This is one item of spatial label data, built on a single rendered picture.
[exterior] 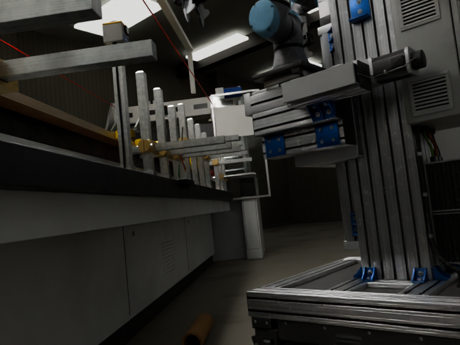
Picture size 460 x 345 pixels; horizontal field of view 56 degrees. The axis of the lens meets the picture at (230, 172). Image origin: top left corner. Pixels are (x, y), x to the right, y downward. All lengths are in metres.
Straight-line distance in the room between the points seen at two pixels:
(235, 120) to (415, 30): 3.12
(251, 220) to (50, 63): 3.79
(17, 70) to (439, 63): 1.25
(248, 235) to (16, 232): 3.71
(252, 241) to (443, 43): 3.28
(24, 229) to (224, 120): 3.76
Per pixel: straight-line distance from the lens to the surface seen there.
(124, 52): 0.80
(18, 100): 1.27
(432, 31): 1.63
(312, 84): 1.46
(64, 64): 0.84
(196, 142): 1.76
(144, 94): 1.81
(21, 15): 0.59
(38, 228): 0.99
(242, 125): 4.54
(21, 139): 1.36
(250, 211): 4.48
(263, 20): 1.62
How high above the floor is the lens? 0.54
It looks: 5 degrees up
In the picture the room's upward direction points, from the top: 6 degrees counter-clockwise
